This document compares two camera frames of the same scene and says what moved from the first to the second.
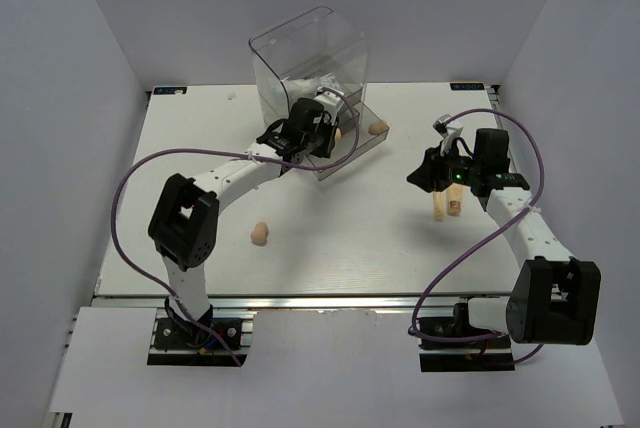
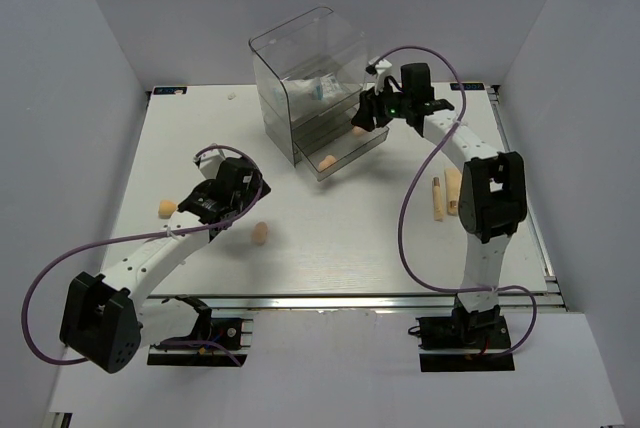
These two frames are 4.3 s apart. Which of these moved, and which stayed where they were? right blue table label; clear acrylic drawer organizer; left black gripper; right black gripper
Moved: left black gripper; right black gripper
Stayed: clear acrylic drawer organizer; right blue table label
